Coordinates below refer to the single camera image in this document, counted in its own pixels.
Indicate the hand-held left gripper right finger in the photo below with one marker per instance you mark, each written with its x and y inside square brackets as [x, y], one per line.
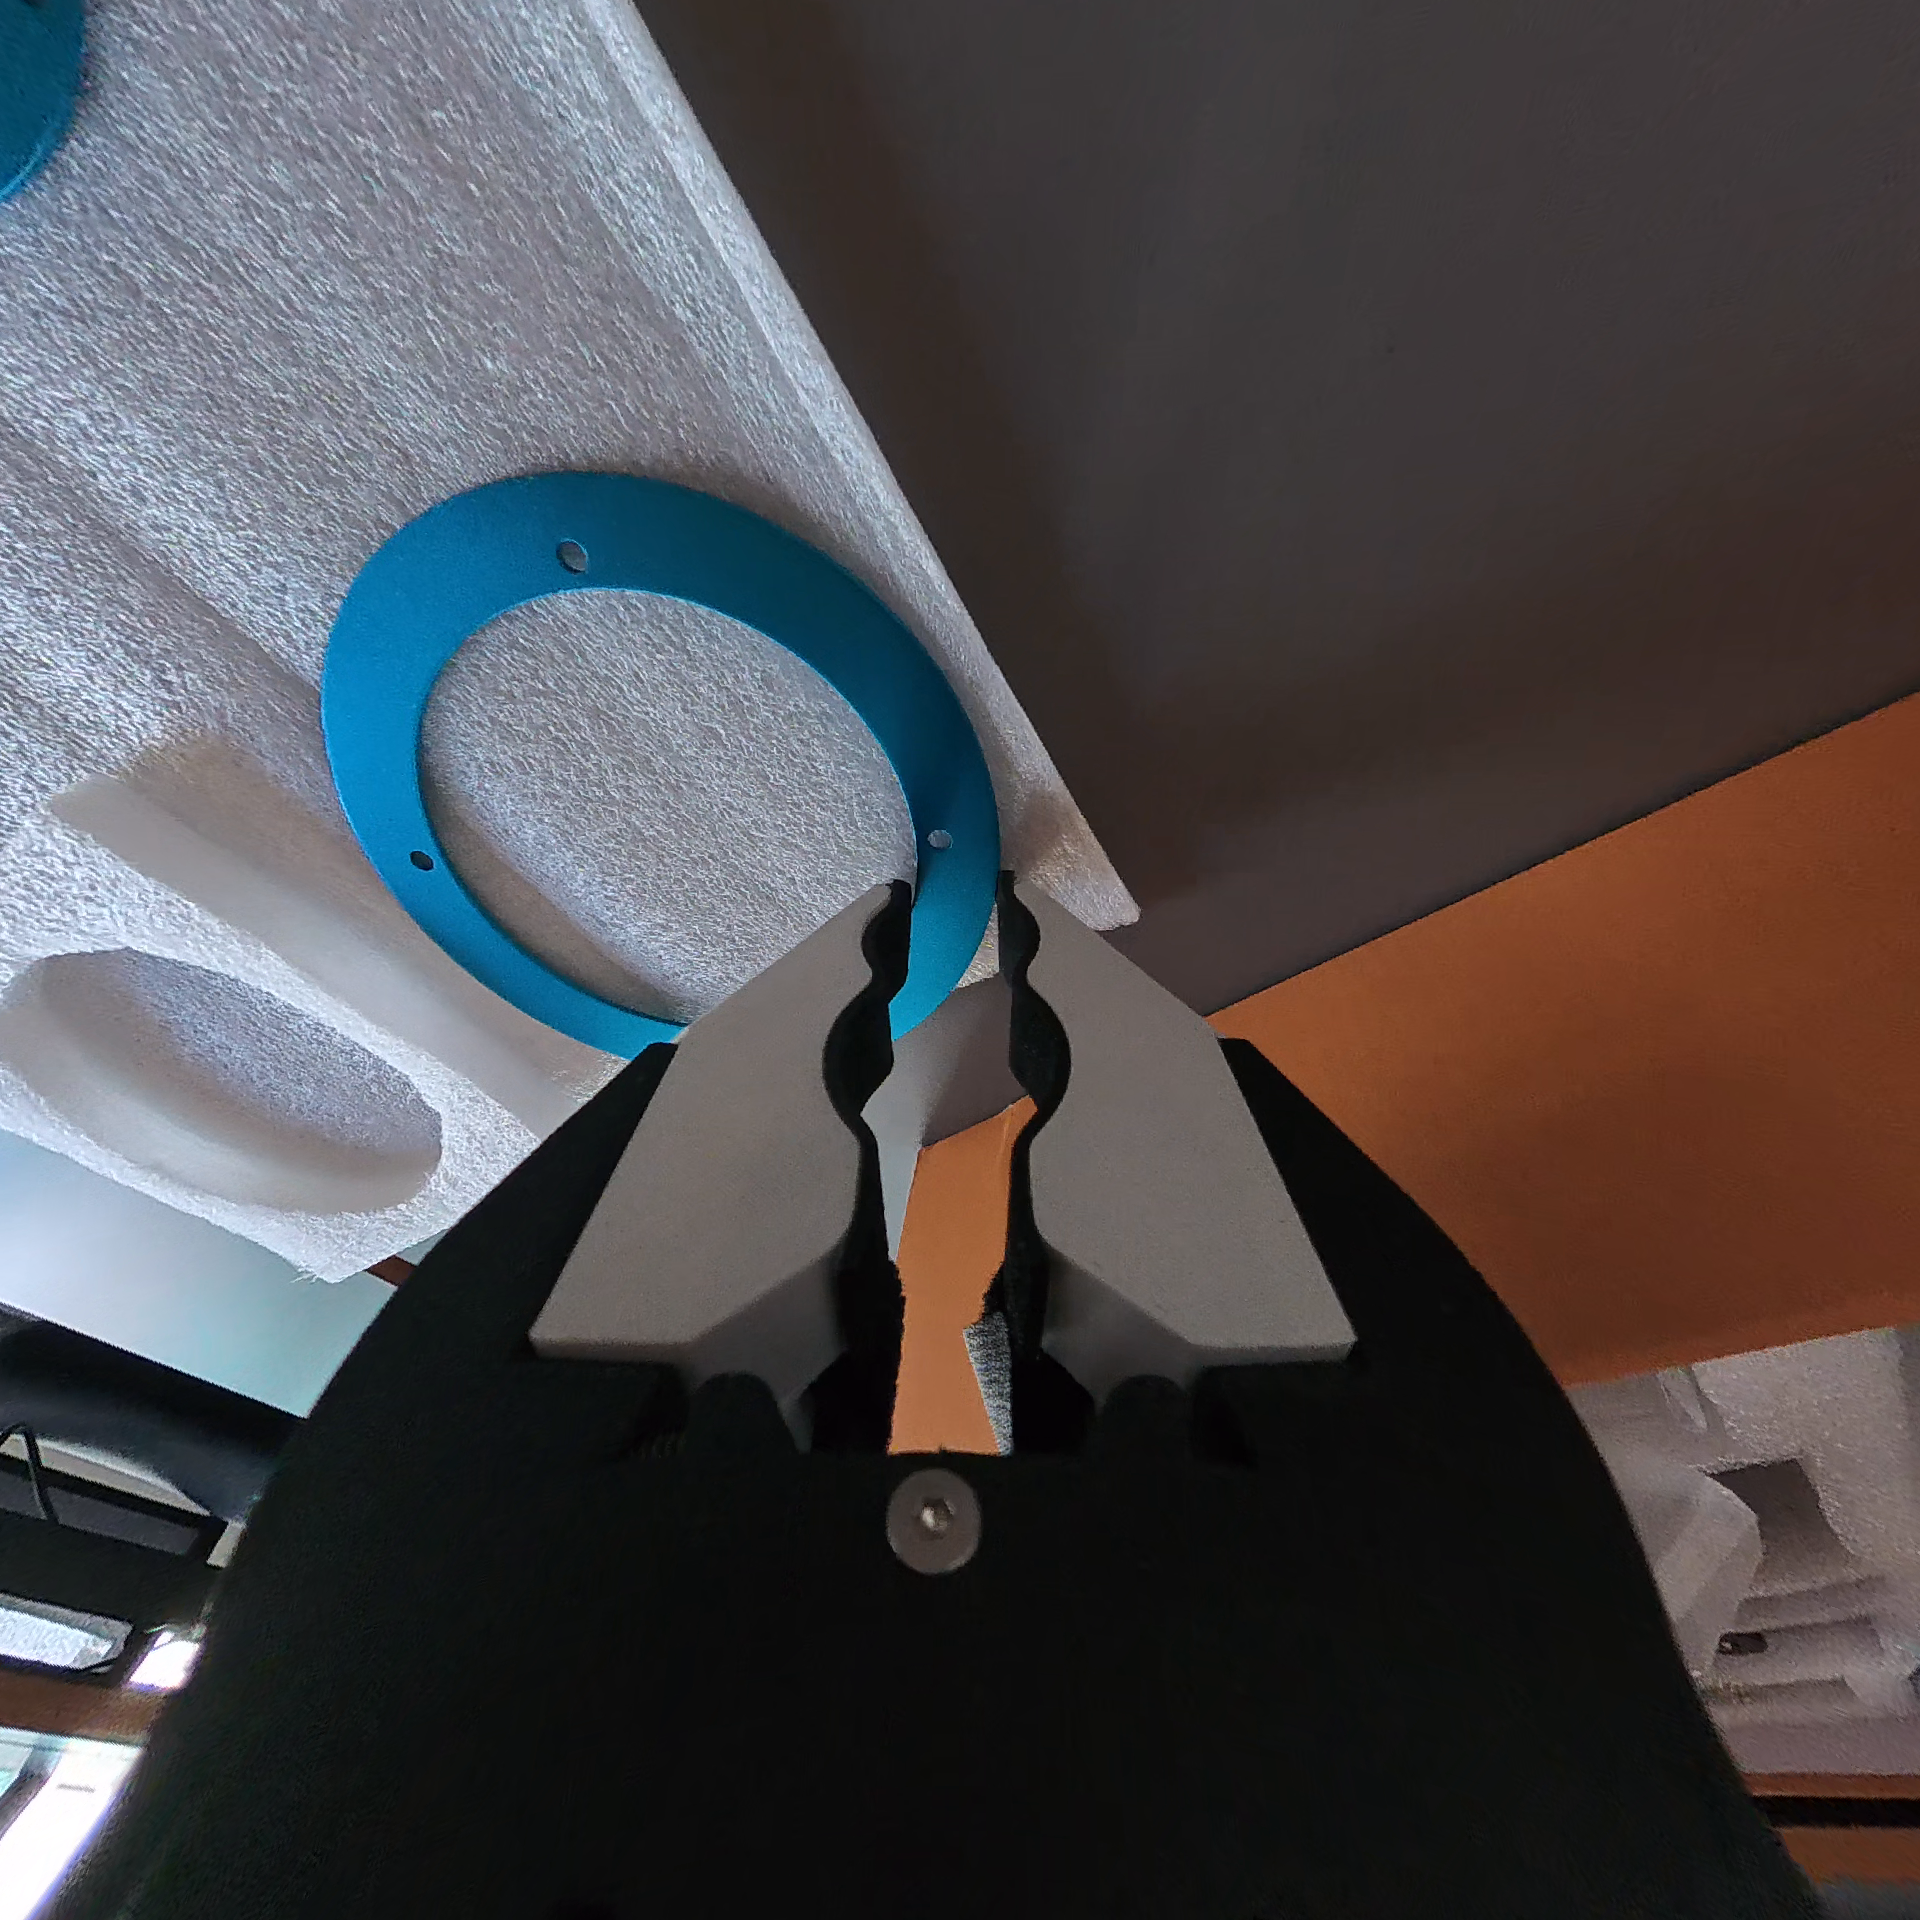
[1185, 1200]

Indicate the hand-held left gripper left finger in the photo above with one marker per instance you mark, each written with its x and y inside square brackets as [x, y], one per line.
[704, 1200]

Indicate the orange cardboard kit box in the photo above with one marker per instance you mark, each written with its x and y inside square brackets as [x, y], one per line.
[1425, 1050]

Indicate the white foam sheet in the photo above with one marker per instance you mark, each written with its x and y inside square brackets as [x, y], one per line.
[450, 301]

